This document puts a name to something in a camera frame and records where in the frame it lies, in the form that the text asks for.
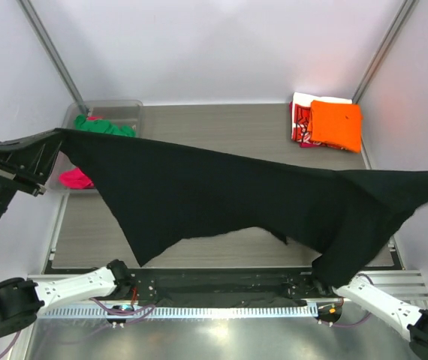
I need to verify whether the green t-shirt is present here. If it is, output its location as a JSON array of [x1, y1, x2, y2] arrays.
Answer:
[[74, 115, 137, 137]]

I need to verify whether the slotted white cable duct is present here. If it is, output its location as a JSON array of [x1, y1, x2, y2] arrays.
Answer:
[[39, 303, 318, 320]]

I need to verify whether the left aluminium frame post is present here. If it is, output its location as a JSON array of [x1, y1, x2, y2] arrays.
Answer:
[[17, 0, 89, 115]]

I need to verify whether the aluminium frame post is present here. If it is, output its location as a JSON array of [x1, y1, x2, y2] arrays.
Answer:
[[17, 0, 89, 115], [352, 0, 419, 104]]

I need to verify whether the black t-shirt blue logo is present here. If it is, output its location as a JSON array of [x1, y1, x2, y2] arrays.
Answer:
[[60, 129, 428, 288]]

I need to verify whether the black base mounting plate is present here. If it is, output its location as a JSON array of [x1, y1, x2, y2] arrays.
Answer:
[[131, 267, 335, 302]]

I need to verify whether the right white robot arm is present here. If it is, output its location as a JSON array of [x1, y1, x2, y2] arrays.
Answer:
[[311, 270, 428, 359]]

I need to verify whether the pink t-shirt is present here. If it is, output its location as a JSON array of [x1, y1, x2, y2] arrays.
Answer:
[[59, 168, 95, 190]]

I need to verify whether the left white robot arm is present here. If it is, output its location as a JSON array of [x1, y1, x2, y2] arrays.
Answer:
[[0, 129, 134, 338]]

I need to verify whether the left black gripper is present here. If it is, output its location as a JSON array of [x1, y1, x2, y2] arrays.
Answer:
[[0, 127, 69, 254]]

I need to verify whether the right aluminium frame post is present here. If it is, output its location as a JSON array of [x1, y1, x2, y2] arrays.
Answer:
[[352, 0, 419, 104]]

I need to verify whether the aluminium extrusion rail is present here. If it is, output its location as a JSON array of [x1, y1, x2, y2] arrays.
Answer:
[[359, 270, 428, 301]]

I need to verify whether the clear plastic bin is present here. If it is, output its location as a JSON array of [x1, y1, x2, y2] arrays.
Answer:
[[46, 100, 144, 194]]

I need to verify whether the red white folded t-shirt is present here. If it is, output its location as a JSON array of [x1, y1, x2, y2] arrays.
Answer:
[[289, 92, 352, 149]]

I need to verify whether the orange folded t-shirt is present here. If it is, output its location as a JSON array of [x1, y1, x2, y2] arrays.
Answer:
[[309, 100, 363, 153]]

